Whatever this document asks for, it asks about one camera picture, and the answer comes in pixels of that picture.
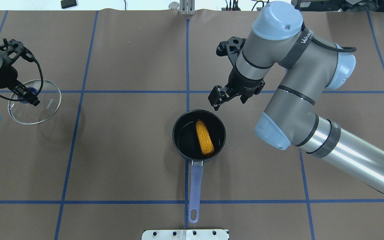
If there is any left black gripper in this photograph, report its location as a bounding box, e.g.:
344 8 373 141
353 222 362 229
0 39 40 106

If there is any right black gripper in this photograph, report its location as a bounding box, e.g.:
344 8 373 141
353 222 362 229
208 37 265 111

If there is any glass pot lid blue knob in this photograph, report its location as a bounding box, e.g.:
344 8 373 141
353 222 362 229
8 79 62 125

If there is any yellow toy corn cob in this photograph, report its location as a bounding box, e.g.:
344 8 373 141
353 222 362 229
195 119 215 157

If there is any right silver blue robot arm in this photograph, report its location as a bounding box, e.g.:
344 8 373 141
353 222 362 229
208 1 384 195

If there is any dark blue saucepan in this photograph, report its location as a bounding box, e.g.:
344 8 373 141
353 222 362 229
172 109 226 223

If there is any black phone on table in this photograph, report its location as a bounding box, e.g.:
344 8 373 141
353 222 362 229
60 0 77 9

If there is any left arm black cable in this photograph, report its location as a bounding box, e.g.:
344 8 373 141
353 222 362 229
0 50 44 102

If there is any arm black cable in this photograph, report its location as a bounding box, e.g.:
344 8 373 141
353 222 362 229
302 23 357 53
0 50 44 102

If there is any aluminium frame post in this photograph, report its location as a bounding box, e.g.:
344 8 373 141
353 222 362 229
179 0 196 15

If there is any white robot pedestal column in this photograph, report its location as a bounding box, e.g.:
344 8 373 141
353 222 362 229
141 229 230 240

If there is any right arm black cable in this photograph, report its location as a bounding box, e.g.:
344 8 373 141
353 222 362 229
302 23 357 53

